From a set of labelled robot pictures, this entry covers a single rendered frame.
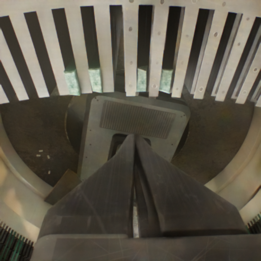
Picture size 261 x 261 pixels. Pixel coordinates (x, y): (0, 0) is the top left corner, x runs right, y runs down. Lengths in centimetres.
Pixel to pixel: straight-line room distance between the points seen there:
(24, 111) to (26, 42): 136
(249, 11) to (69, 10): 15
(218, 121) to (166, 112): 55
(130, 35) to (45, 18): 7
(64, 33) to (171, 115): 95
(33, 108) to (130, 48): 137
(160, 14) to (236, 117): 146
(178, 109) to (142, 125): 19
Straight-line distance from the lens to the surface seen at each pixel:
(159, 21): 20
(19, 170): 180
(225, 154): 181
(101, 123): 115
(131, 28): 20
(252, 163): 174
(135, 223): 90
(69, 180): 182
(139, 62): 23
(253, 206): 154
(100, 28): 21
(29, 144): 174
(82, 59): 22
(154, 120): 115
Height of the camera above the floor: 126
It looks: 55 degrees down
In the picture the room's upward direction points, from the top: 179 degrees clockwise
